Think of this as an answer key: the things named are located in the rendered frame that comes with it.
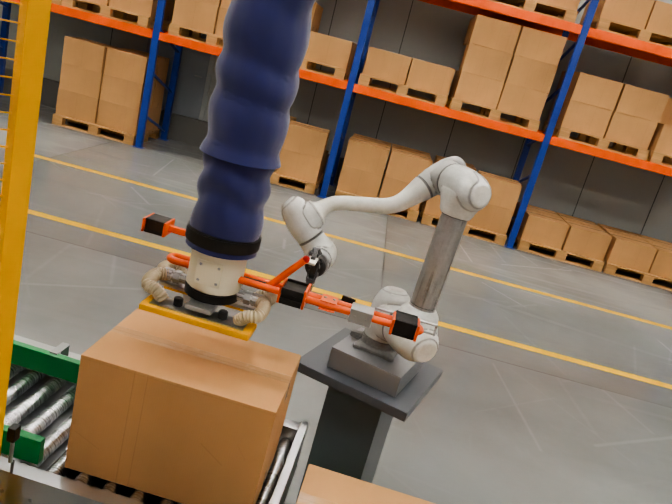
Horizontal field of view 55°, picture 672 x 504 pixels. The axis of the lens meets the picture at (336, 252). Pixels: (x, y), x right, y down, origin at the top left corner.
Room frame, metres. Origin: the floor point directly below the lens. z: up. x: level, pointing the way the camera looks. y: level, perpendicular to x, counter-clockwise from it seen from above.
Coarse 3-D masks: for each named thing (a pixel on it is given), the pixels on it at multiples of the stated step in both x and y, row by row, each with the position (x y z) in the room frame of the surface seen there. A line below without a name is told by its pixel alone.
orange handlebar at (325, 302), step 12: (168, 228) 2.12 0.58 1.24; (180, 228) 2.13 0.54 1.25; (180, 264) 1.83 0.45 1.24; (252, 276) 1.86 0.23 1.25; (264, 288) 1.81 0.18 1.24; (276, 288) 1.82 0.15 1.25; (312, 300) 1.81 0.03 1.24; (324, 300) 1.81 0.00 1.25; (336, 300) 1.83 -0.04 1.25; (348, 312) 1.80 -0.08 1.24; (384, 324) 1.79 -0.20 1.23
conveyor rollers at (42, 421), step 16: (16, 368) 2.13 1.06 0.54; (16, 384) 2.02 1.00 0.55; (32, 384) 2.08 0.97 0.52; (48, 384) 2.07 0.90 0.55; (64, 384) 2.14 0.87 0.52; (32, 400) 1.95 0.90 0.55; (64, 400) 2.00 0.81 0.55; (16, 416) 1.85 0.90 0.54; (48, 416) 1.89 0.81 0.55; (32, 432) 1.80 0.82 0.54; (64, 432) 1.83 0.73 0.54; (48, 448) 1.74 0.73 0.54; (288, 448) 2.07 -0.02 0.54; (32, 464) 1.65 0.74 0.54; (64, 464) 1.68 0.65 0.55; (272, 464) 1.95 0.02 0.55; (80, 480) 1.63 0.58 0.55; (272, 480) 1.86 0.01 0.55; (144, 496) 1.64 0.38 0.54
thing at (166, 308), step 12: (144, 300) 1.75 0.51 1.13; (168, 300) 1.78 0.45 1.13; (180, 300) 1.75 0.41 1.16; (156, 312) 1.72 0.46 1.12; (168, 312) 1.72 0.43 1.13; (180, 312) 1.73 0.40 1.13; (192, 312) 1.74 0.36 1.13; (216, 312) 1.79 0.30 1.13; (192, 324) 1.71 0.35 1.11; (204, 324) 1.71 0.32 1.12; (216, 324) 1.72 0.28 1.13; (228, 324) 1.73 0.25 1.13; (252, 324) 1.78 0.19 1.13; (240, 336) 1.70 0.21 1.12
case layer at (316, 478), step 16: (304, 480) 1.91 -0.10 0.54; (320, 480) 1.94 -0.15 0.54; (336, 480) 1.96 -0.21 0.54; (352, 480) 1.98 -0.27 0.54; (304, 496) 1.83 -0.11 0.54; (320, 496) 1.85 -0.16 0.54; (336, 496) 1.87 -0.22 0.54; (352, 496) 1.90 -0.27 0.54; (368, 496) 1.92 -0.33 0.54; (384, 496) 1.94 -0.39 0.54; (400, 496) 1.97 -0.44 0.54
